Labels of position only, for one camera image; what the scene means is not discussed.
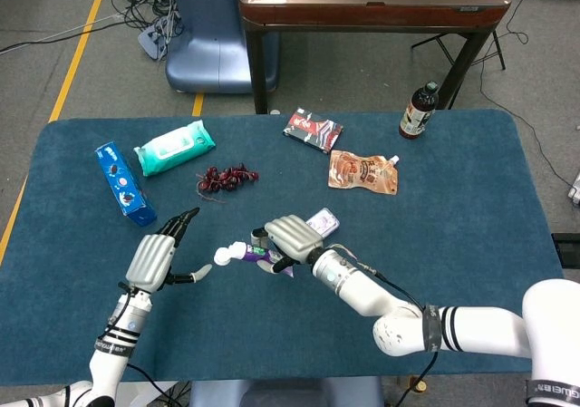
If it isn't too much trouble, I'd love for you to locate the black flat device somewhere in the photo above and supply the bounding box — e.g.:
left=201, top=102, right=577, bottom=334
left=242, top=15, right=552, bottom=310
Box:
left=551, top=232, right=580, bottom=271

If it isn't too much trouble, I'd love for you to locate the green wet wipes pack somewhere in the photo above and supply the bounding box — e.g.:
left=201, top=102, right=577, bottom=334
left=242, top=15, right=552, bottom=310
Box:
left=132, top=120, right=217, bottom=178

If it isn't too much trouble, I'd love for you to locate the dark drink bottle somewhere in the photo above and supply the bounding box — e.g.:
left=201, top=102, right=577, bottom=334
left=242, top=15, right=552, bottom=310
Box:
left=398, top=80, right=440, bottom=141

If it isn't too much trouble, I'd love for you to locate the grey power strip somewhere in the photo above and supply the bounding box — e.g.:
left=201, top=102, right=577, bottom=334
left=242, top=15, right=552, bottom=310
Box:
left=137, top=16, right=171, bottom=62

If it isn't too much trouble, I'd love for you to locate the thin black floor cable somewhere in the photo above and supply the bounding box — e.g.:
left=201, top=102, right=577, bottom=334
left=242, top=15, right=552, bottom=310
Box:
left=478, top=0, right=576, bottom=190

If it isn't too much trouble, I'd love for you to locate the small clear plastic box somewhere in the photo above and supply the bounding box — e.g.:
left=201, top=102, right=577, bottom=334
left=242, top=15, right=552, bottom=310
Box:
left=305, top=207, right=341, bottom=237

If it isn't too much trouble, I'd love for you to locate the red black printed box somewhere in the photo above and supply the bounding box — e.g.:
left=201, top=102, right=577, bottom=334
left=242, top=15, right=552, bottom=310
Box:
left=282, top=107, right=344, bottom=155

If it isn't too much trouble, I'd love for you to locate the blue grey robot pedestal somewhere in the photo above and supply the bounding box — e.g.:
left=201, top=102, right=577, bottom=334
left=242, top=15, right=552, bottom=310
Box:
left=188, top=376, right=385, bottom=407

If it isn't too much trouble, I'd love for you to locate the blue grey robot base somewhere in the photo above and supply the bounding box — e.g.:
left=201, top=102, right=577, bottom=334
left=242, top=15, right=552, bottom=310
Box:
left=165, top=0, right=280, bottom=94

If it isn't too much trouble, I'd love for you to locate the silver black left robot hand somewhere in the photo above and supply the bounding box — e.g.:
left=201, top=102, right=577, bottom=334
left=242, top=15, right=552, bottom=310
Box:
left=125, top=207, right=213, bottom=294

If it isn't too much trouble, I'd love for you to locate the orange spout pouch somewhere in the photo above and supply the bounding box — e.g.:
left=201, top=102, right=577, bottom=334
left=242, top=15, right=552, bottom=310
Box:
left=327, top=149, right=401, bottom=196

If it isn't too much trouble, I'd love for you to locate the blue cookie box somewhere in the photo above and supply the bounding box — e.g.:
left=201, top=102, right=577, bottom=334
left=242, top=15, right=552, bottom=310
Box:
left=93, top=141, right=159, bottom=228

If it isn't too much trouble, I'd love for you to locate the teal felt table mat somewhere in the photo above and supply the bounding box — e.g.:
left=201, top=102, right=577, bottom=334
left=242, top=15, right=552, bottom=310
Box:
left=0, top=109, right=566, bottom=385

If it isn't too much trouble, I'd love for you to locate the dark red grape bunch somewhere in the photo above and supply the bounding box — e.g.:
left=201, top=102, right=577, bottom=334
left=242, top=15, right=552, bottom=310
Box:
left=195, top=162, right=260, bottom=204

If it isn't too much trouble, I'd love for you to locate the brown wooden table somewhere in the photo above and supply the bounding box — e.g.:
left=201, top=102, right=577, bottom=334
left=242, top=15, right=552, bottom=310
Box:
left=238, top=0, right=513, bottom=115

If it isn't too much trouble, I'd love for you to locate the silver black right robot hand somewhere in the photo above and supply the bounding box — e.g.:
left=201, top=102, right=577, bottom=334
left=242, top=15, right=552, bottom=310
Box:
left=251, top=214, right=325, bottom=275

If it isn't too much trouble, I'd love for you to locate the purple toothpaste tube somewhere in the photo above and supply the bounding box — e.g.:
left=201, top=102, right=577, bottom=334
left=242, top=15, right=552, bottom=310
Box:
left=229, top=240, right=295, bottom=279

